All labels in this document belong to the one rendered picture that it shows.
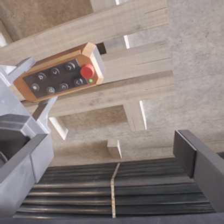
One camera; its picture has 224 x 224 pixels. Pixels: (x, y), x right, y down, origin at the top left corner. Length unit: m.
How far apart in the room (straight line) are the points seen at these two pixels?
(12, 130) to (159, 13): 0.59
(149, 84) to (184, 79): 0.30
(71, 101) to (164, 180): 0.80
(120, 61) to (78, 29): 0.20
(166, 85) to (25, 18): 0.76
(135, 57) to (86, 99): 0.32
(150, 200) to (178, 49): 0.94
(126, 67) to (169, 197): 0.88
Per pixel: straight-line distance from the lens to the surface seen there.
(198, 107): 1.15
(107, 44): 0.79
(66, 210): 1.46
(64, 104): 0.88
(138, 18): 0.66
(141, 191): 1.24
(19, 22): 1.03
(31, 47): 0.79
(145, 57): 0.70
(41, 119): 0.32
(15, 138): 0.19
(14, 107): 0.27
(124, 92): 0.77
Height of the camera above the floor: 0.85
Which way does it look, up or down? 50 degrees down
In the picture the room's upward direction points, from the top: 171 degrees counter-clockwise
